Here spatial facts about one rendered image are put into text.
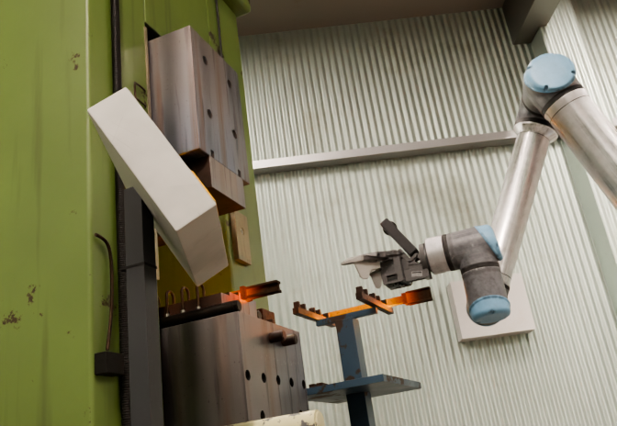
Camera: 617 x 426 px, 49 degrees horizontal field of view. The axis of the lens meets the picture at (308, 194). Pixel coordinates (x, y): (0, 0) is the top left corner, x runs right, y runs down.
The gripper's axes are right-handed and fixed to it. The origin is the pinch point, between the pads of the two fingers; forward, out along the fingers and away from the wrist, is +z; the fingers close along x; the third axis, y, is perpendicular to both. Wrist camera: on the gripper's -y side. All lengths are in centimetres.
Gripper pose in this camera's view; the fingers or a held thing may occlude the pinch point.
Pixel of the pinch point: (349, 267)
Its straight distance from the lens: 171.1
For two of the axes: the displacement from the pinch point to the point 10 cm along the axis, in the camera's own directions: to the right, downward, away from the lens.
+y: 1.4, 9.1, -3.8
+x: 3.7, 3.1, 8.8
